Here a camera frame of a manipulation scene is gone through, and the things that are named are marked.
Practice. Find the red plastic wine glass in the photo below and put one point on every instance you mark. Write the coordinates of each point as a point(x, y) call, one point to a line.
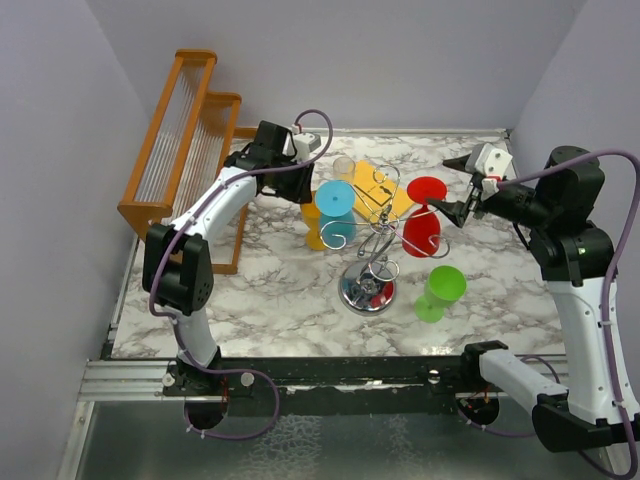
point(422, 228)

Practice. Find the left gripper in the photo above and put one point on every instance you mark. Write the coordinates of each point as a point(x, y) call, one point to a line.
point(301, 192)

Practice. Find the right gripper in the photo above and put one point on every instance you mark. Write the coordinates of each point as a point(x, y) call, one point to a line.
point(456, 210)

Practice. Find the black mounting rail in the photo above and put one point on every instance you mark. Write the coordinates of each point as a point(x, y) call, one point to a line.
point(324, 386)

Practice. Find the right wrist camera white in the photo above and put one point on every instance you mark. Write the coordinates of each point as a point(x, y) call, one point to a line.
point(491, 164)

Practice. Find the blue plastic wine glass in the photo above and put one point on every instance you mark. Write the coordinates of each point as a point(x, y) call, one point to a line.
point(335, 201)

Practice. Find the green plastic wine glass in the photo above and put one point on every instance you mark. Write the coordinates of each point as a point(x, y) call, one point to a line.
point(444, 287)

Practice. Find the wooden dish rack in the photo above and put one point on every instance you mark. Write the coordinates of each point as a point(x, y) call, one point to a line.
point(188, 139)

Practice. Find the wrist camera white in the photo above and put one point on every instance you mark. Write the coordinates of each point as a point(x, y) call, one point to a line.
point(300, 146)
point(491, 164)

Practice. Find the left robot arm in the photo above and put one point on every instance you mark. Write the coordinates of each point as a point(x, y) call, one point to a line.
point(177, 267)

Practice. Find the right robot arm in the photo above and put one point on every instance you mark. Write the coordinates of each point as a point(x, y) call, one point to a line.
point(578, 262)

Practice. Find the clear wine glass by book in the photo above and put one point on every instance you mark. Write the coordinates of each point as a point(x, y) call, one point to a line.
point(344, 169)

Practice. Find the chrome wine glass rack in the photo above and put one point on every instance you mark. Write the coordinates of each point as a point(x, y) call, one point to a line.
point(368, 286)

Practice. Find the yellow plastic wine glass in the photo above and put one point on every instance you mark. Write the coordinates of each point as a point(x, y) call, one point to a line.
point(311, 217)

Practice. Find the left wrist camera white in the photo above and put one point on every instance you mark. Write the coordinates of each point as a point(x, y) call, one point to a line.
point(300, 146)

